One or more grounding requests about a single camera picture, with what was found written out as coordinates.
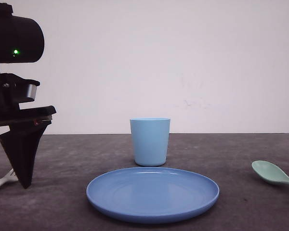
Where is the white plastic fork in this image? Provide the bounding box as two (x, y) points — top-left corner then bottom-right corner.
(0, 169), (18, 187)

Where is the blue plastic plate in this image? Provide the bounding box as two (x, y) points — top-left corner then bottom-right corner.
(86, 167), (220, 224)

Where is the light blue plastic cup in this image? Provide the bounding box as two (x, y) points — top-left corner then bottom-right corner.
(130, 118), (171, 167)

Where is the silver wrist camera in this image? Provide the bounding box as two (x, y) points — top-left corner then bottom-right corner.
(23, 84), (37, 103)

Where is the mint green plastic spoon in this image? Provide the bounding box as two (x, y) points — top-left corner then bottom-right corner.
(251, 160), (289, 185)

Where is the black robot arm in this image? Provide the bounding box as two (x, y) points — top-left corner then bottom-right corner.
(0, 3), (56, 189)

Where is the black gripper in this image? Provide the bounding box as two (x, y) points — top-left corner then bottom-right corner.
(0, 72), (56, 189)

